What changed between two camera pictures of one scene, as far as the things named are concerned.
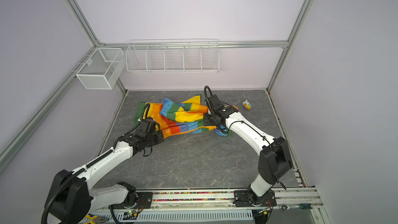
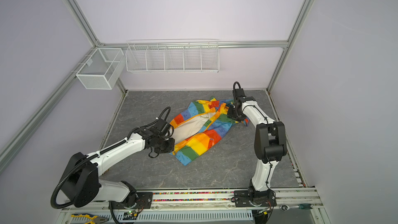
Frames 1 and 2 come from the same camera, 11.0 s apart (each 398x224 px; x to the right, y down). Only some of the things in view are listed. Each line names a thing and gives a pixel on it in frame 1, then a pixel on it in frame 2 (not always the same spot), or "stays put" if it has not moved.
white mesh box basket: [101, 70] stays put
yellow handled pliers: [96, 219] stays put
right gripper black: [206, 119] → [230, 114]
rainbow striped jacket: [176, 117] → [197, 127]
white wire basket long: [176, 55] stays put
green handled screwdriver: [284, 207] stays put
